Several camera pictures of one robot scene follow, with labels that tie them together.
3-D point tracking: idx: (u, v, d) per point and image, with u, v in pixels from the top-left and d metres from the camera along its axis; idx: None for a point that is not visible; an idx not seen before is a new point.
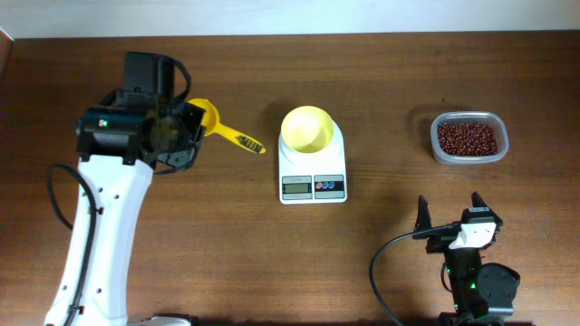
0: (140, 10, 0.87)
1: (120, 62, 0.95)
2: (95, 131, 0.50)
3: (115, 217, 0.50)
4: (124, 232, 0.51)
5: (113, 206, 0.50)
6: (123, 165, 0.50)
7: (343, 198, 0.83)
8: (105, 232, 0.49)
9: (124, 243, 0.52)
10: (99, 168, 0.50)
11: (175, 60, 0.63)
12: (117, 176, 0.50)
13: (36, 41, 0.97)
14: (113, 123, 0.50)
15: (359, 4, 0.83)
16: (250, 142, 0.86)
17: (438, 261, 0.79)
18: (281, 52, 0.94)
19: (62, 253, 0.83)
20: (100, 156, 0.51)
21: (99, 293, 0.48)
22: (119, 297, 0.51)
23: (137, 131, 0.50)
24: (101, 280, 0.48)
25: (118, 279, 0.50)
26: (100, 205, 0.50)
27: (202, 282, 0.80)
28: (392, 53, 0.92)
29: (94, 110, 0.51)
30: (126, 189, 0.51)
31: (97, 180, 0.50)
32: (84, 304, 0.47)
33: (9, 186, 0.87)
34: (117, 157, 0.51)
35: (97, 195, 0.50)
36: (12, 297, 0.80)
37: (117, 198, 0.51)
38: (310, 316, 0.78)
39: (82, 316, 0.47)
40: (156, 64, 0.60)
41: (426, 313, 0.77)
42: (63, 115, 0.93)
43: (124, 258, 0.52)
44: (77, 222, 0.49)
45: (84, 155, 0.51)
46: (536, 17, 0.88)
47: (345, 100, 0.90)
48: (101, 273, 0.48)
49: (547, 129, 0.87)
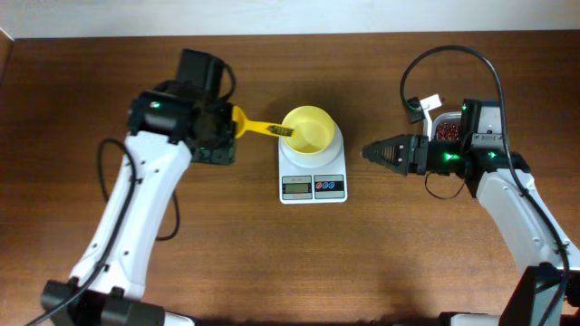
0: (141, 10, 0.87)
1: (120, 62, 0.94)
2: (146, 114, 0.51)
3: (152, 188, 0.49)
4: (158, 205, 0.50)
5: (153, 178, 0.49)
6: (167, 144, 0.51)
7: (343, 198, 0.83)
8: (142, 200, 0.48)
9: (158, 215, 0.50)
10: (144, 142, 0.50)
11: (226, 64, 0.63)
12: (160, 150, 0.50)
13: (34, 40, 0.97)
14: (165, 107, 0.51)
15: (359, 4, 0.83)
16: (276, 129, 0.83)
17: (438, 260, 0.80)
18: (281, 52, 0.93)
19: (61, 254, 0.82)
20: (148, 134, 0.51)
21: (126, 255, 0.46)
22: (144, 265, 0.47)
23: (185, 115, 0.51)
24: (130, 243, 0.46)
25: (145, 247, 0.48)
26: (140, 175, 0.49)
27: (203, 282, 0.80)
28: (392, 53, 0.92)
29: (148, 94, 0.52)
30: (168, 165, 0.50)
31: (141, 152, 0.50)
32: (111, 264, 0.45)
33: (11, 186, 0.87)
34: (162, 136, 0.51)
35: (140, 166, 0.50)
36: (12, 297, 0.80)
37: (158, 172, 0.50)
38: (310, 316, 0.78)
39: (105, 275, 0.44)
40: (208, 62, 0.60)
41: (426, 312, 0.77)
42: (63, 115, 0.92)
43: (154, 230, 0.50)
44: (118, 188, 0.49)
45: (132, 130, 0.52)
46: (536, 18, 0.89)
47: (345, 100, 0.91)
48: (130, 235, 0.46)
49: (546, 129, 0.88)
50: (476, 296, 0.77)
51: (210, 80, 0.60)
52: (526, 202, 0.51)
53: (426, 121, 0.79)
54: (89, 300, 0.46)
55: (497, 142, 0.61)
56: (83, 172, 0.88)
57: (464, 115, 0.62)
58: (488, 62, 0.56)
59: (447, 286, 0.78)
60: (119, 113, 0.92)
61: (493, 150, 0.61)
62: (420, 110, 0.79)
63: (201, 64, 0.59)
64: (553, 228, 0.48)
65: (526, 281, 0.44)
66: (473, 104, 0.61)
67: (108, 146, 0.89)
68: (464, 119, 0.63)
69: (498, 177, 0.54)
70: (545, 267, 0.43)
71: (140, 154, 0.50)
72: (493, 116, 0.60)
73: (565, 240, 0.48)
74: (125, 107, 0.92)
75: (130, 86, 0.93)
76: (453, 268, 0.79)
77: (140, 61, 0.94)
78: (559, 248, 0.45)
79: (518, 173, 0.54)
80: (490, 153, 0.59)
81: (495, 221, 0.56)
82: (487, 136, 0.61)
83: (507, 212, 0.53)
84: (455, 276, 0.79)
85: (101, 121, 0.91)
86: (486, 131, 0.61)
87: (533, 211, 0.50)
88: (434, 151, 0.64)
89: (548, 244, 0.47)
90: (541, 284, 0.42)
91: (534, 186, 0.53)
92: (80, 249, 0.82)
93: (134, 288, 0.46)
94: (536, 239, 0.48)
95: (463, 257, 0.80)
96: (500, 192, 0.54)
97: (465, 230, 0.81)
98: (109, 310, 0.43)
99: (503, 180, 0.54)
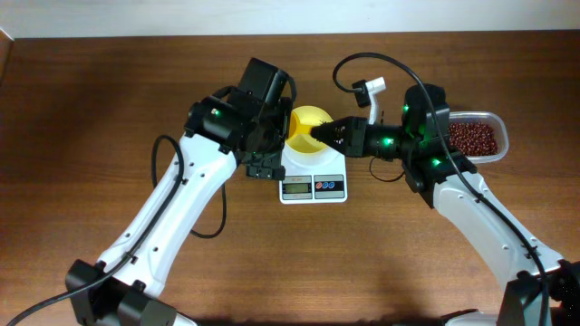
0: (141, 10, 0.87)
1: (120, 61, 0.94)
2: (204, 120, 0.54)
3: (195, 192, 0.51)
4: (194, 209, 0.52)
5: (198, 182, 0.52)
6: (218, 152, 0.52)
7: (343, 198, 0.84)
8: (184, 200, 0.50)
9: (191, 219, 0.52)
10: (197, 147, 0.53)
11: (288, 75, 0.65)
12: (212, 158, 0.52)
13: (34, 40, 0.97)
14: (223, 116, 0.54)
15: (358, 4, 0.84)
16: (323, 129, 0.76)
17: (437, 260, 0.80)
18: (281, 52, 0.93)
19: (62, 253, 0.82)
20: (202, 138, 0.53)
21: (155, 252, 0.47)
22: (167, 265, 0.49)
23: (240, 129, 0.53)
24: (160, 240, 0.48)
25: (172, 247, 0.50)
26: (186, 176, 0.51)
27: (202, 282, 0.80)
28: (392, 52, 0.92)
29: (209, 100, 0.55)
30: (215, 173, 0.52)
31: (193, 155, 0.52)
32: (138, 256, 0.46)
33: (10, 186, 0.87)
34: (216, 144, 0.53)
35: (188, 167, 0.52)
36: (11, 297, 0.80)
37: (202, 177, 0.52)
38: (310, 316, 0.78)
39: (131, 267, 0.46)
40: (274, 74, 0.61)
41: (426, 313, 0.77)
42: (63, 115, 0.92)
43: (184, 232, 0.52)
44: (162, 184, 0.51)
45: (188, 131, 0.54)
46: (535, 17, 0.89)
47: (345, 100, 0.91)
48: (165, 234, 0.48)
49: (547, 129, 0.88)
50: (476, 296, 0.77)
51: (270, 91, 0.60)
52: (483, 206, 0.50)
53: (373, 98, 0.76)
54: (108, 287, 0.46)
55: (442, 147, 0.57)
56: (84, 172, 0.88)
57: (411, 115, 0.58)
58: (415, 75, 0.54)
59: (447, 286, 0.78)
60: (119, 113, 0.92)
61: (438, 152, 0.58)
62: (362, 92, 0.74)
63: (265, 76, 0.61)
64: (516, 229, 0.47)
65: (507, 297, 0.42)
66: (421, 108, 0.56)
67: (108, 146, 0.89)
68: (411, 121, 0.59)
69: (450, 185, 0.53)
70: (524, 279, 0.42)
71: (189, 156, 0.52)
72: (443, 120, 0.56)
73: (531, 239, 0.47)
74: (125, 107, 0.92)
75: (130, 85, 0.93)
76: (453, 268, 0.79)
77: (141, 60, 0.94)
78: (530, 251, 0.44)
79: (468, 177, 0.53)
80: (436, 159, 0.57)
81: (461, 230, 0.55)
82: (433, 141, 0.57)
83: (468, 220, 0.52)
84: (454, 276, 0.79)
85: (101, 121, 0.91)
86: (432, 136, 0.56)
87: (491, 215, 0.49)
88: (372, 136, 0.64)
89: (517, 249, 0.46)
90: (526, 300, 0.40)
91: (486, 186, 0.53)
92: (81, 248, 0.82)
93: (153, 285, 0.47)
94: (506, 246, 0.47)
95: (463, 257, 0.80)
96: (458, 202, 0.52)
97: None
98: (127, 302, 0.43)
99: (458, 188, 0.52)
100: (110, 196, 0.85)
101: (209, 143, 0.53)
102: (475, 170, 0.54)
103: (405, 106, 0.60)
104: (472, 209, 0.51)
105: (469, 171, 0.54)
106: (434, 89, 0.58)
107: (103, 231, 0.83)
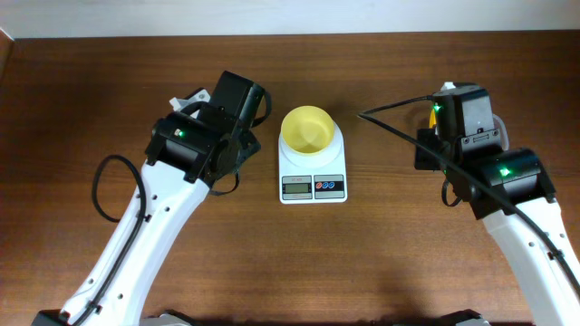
0: (140, 11, 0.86)
1: (120, 62, 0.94)
2: (169, 139, 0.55)
3: (158, 228, 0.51)
4: (161, 244, 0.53)
5: (161, 217, 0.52)
6: (184, 181, 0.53)
7: (343, 198, 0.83)
8: (148, 238, 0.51)
9: (159, 254, 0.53)
10: (158, 175, 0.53)
11: (264, 88, 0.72)
12: (175, 190, 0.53)
13: (34, 41, 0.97)
14: (187, 138, 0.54)
15: (359, 4, 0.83)
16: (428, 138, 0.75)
17: (438, 261, 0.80)
18: (282, 52, 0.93)
19: (61, 254, 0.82)
20: (163, 165, 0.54)
21: (120, 298, 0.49)
22: (136, 305, 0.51)
23: (205, 152, 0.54)
24: (124, 286, 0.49)
25: (140, 287, 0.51)
26: (148, 212, 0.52)
27: (202, 282, 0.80)
28: (392, 52, 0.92)
29: (173, 119, 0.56)
30: (178, 205, 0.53)
31: (155, 187, 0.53)
32: (102, 305, 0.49)
33: (9, 186, 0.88)
34: (179, 171, 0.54)
35: (150, 201, 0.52)
36: (12, 297, 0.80)
37: (167, 211, 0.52)
38: (311, 316, 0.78)
39: (97, 315, 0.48)
40: (247, 90, 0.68)
41: (426, 312, 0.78)
42: (62, 115, 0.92)
43: (153, 268, 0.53)
44: (124, 223, 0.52)
45: (151, 158, 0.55)
46: (536, 18, 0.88)
47: (346, 100, 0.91)
48: (128, 277, 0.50)
49: (547, 129, 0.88)
50: (476, 296, 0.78)
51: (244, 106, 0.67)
52: (560, 271, 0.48)
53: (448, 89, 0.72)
54: None
55: (491, 139, 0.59)
56: (84, 172, 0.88)
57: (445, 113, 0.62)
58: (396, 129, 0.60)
59: (447, 286, 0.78)
60: (119, 113, 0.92)
61: (488, 148, 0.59)
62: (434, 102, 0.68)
63: (242, 90, 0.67)
64: None
65: None
66: (452, 100, 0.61)
67: (108, 146, 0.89)
68: (448, 118, 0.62)
69: (520, 225, 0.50)
70: None
71: (152, 188, 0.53)
72: (479, 109, 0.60)
73: None
74: (125, 107, 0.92)
75: (130, 86, 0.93)
76: (453, 268, 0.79)
77: (140, 61, 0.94)
78: None
79: (528, 206, 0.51)
80: (502, 167, 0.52)
81: (512, 266, 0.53)
82: (478, 137, 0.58)
83: (531, 277, 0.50)
84: (454, 276, 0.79)
85: (101, 121, 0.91)
86: (478, 131, 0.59)
87: (569, 289, 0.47)
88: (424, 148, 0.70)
89: None
90: None
91: (562, 233, 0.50)
92: (81, 249, 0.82)
93: None
94: None
95: (463, 257, 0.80)
96: (525, 248, 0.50)
97: (466, 231, 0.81)
98: None
99: (528, 235, 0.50)
100: (110, 196, 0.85)
101: (174, 171, 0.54)
102: (553, 199, 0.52)
103: (437, 106, 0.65)
104: (542, 267, 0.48)
105: (546, 198, 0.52)
106: (463, 89, 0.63)
107: (103, 231, 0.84)
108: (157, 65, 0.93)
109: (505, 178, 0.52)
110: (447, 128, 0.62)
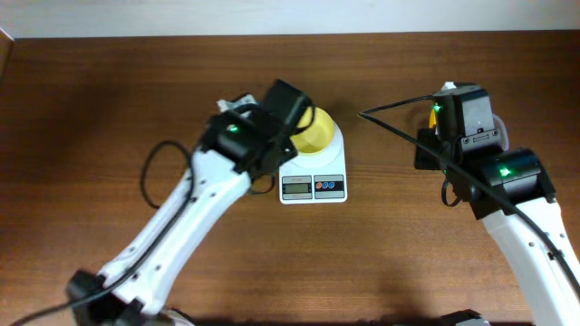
0: (140, 11, 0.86)
1: (120, 62, 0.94)
2: (222, 133, 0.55)
3: (203, 209, 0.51)
4: (201, 226, 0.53)
5: (207, 200, 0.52)
6: (232, 172, 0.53)
7: (343, 198, 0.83)
8: (193, 216, 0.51)
9: (198, 234, 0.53)
10: (207, 163, 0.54)
11: None
12: (225, 177, 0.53)
13: (34, 41, 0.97)
14: (240, 133, 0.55)
15: (359, 4, 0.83)
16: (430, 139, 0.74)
17: (437, 260, 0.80)
18: (282, 52, 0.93)
19: (62, 253, 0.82)
20: (216, 155, 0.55)
21: (158, 269, 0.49)
22: (168, 282, 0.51)
23: (256, 148, 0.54)
24: (164, 257, 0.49)
25: (175, 264, 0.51)
26: (196, 193, 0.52)
27: (202, 282, 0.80)
28: (392, 52, 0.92)
29: (228, 116, 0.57)
30: (225, 191, 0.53)
31: (205, 173, 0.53)
32: (140, 272, 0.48)
33: (9, 186, 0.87)
34: (229, 163, 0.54)
35: (199, 184, 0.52)
36: (12, 297, 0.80)
37: (213, 196, 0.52)
38: (310, 316, 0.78)
39: (132, 282, 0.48)
40: None
41: (425, 312, 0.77)
42: (62, 115, 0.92)
43: (190, 248, 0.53)
44: (174, 199, 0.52)
45: (203, 147, 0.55)
46: (536, 18, 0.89)
47: (346, 100, 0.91)
48: (169, 251, 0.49)
49: (547, 129, 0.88)
50: (475, 296, 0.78)
51: None
52: (559, 271, 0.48)
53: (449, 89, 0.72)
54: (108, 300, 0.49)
55: (491, 139, 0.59)
56: (84, 172, 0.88)
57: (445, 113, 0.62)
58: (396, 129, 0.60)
59: (447, 286, 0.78)
60: (119, 113, 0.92)
61: (488, 148, 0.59)
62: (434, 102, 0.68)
63: None
64: None
65: None
66: (452, 100, 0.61)
67: (108, 146, 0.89)
68: (448, 118, 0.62)
69: (519, 225, 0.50)
70: None
71: (202, 173, 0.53)
72: (478, 109, 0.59)
73: None
74: (126, 107, 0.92)
75: (130, 86, 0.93)
76: (452, 268, 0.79)
77: (140, 61, 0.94)
78: None
79: (528, 206, 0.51)
80: (502, 167, 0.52)
81: (512, 266, 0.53)
82: (478, 137, 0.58)
83: (531, 276, 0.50)
84: (454, 276, 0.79)
85: (101, 121, 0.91)
86: (477, 131, 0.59)
87: (568, 289, 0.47)
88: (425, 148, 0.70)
89: None
90: None
91: (562, 234, 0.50)
92: (82, 249, 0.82)
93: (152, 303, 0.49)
94: None
95: (463, 257, 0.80)
96: (524, 248, 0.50)
97: (465, 231, 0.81)
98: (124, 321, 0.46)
99: (528, 235, 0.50)
100: (111, 196, 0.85)
101: (223, 162, 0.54)
102: (553, 199, 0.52)
103: (437, 107, 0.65)
104: (542, 266, 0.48)
105: (546, 198, 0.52)
106: (464, 89, 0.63)
107: (103, 231, 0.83)
108: (157, 65, 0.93)
109: (505, 178, 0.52)
110: (448, 128, 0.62)
